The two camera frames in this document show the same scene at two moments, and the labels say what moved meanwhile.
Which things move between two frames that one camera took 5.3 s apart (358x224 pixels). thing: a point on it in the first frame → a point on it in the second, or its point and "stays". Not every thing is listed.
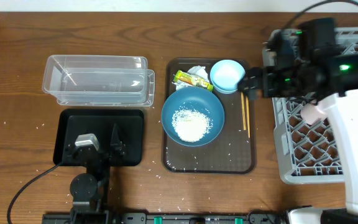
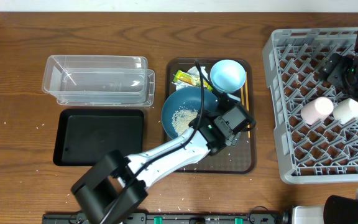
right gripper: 264,75 → 334,70
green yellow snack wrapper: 181,76 stays
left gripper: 120,147 → 211,115
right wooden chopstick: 248,116 stays
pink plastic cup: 310,113 stays
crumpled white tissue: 199,72 stays
